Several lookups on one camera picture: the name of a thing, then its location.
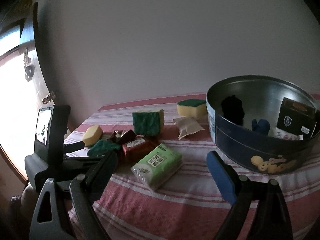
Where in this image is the bright window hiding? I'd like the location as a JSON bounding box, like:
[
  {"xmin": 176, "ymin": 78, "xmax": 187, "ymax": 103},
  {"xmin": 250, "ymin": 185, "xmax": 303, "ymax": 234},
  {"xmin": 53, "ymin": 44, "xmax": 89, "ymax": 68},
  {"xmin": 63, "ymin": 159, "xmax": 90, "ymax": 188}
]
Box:
[{"xmin": 0, "ymin": 39, "xmax": 40, "ymax": 182}]

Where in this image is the small blue object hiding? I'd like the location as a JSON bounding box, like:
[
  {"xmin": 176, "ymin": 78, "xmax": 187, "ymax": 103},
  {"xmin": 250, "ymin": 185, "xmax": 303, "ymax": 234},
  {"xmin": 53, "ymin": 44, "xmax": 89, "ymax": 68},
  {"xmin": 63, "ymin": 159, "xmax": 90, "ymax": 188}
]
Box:
[{"xmin": 251, "ymin": 118, "xmax": 270, "ymax": 137}]

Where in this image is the black fuzzy object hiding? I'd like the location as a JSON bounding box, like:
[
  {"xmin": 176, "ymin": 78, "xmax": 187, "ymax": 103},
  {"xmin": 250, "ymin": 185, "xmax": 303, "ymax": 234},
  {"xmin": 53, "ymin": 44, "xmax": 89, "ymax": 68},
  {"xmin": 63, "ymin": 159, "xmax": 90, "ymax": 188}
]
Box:
[{"xmin": 221, "ymin": 95, "xmax": 245, "ymax": 126}]

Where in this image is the beige paper packet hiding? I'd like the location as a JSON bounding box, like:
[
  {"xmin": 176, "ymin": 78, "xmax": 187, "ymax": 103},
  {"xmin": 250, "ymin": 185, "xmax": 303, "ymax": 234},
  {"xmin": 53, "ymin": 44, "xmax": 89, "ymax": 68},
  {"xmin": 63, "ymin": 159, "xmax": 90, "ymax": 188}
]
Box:
[{"xmin": 173, "ymin": 117, "xmax": 205, "ymax": 140}]

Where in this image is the green tissue pack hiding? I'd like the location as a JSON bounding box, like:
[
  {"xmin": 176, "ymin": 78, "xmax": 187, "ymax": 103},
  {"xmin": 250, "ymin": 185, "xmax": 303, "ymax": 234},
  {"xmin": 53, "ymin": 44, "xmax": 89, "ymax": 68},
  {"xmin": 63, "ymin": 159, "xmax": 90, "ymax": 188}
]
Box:
[{"xmin": 131, "ymin": 143, "xmax": 183, "ymax": 190}]

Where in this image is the pink striped tablecloth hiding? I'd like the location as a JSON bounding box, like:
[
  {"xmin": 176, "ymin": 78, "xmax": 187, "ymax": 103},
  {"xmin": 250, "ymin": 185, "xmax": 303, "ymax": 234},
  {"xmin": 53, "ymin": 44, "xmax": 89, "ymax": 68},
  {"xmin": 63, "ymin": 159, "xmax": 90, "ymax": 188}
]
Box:
[{"xmin": 64, "ymin": 92, "xmax": 320, "ymax": 240}]

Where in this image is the white flat packet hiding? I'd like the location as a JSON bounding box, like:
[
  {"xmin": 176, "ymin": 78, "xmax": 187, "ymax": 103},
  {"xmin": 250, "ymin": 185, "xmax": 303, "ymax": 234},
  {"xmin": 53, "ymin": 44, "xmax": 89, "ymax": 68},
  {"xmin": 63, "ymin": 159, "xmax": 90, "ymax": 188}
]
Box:
[{"xmin": 273, "ymin": 127, "xmax": 303, "ymax": 141}]

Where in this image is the metal window handle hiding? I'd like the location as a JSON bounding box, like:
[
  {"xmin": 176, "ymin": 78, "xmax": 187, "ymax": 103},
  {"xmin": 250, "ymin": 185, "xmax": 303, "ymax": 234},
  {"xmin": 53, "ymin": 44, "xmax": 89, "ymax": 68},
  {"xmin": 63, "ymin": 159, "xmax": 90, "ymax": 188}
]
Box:
[{"xmin": 42, "ymin": 91, "xmax": 57, "ymax": 105}]

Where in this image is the yellow sponge with green top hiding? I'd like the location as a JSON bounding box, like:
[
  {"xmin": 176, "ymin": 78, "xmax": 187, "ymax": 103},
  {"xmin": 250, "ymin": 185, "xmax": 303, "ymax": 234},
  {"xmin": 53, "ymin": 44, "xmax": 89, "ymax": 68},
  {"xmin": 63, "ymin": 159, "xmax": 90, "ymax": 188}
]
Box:
[{"xmin": 177, "ymin": 99, "xmax": 208, "ymax": 118}]

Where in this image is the black cardboard box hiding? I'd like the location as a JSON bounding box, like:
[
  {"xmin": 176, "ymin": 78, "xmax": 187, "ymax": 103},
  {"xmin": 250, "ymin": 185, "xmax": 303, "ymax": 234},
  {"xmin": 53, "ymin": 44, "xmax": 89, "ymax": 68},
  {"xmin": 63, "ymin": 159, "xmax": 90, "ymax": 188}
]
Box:
[{"xmin": 276, "ymin": 97, "xmax": 317, "ymax": 138}]

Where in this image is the green scouring pad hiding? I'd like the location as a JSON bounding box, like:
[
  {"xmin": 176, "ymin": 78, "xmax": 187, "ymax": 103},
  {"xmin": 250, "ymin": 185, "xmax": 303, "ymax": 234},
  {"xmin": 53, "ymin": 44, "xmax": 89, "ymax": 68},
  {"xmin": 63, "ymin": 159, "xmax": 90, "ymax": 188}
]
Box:
[{"xmin": 87, "ymin": 140, "xmax": 121, "ymax": 158}]

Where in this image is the large yellow green sponge block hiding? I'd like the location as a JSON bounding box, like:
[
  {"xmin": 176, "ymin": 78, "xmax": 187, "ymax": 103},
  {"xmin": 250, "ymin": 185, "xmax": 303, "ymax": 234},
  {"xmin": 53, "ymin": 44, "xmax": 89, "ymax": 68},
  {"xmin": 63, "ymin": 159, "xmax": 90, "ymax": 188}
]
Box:
[{"xmin": 132, "ymin": 108, "xmax": 165, "ymax": 136}]

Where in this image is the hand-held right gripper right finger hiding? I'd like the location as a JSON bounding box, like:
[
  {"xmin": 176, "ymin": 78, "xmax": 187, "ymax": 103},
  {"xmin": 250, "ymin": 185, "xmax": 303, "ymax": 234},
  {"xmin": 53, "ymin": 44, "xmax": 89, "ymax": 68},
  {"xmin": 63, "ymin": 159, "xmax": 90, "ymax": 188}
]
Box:
[{"xmin": 206, "ymin": 151, "xmax": 293, "ymax": 240}]

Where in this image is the dark brown foil wrapper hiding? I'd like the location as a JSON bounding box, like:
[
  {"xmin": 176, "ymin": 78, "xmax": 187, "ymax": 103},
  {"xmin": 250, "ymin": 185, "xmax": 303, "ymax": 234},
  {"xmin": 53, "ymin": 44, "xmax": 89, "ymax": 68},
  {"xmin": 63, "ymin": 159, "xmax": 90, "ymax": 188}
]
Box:
[{"xmin": 109, "ymin": 129, "xmax": 137, "ymax": 145}]

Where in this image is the hanging window ornament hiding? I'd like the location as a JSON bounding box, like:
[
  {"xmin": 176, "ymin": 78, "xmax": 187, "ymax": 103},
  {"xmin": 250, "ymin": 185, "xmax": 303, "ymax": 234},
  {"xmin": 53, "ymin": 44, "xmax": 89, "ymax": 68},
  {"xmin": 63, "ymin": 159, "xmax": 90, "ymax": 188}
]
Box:
[{"xmin": 23, "ymin": 49, "xmax": 35, "ymax": 82}]

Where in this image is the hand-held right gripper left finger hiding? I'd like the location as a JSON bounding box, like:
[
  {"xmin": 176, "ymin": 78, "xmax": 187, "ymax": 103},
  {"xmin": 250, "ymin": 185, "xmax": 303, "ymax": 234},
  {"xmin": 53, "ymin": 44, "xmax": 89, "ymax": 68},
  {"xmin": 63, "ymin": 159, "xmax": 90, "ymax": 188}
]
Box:
[{"xmin": 30, "ymin": 150, "xmax": 118, "ymax": 240}]

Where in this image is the small plain yellow sponge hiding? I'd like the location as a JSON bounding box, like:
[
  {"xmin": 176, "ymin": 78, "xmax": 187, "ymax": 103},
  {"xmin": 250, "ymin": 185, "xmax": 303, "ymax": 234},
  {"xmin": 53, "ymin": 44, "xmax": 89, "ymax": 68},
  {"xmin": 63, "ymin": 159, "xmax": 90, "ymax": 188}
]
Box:
[{"xmin": 82, "ymin": 125, "xmax": 104, "ymax": 147}]

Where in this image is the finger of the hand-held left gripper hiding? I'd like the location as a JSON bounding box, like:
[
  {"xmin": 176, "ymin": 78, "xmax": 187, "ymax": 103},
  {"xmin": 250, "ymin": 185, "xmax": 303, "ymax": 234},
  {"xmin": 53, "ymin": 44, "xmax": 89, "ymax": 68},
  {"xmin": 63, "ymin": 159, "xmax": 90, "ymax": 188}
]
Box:
[
  {"xmin": 63, "ymin": 141, "xmax": 86, "ymax": 153},
  {"xmin": 64, "ymin": 153, "xmax": 110, "ymax": 166}
]

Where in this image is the red snack packet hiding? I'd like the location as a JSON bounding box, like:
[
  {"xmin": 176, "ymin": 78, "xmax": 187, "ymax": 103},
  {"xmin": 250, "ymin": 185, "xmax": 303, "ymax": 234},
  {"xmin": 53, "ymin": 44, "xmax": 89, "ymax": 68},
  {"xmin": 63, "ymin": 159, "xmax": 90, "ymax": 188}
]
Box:
[{"xmin": 122, "ymin": 135, "xmax": 158, "ymax": 165}]

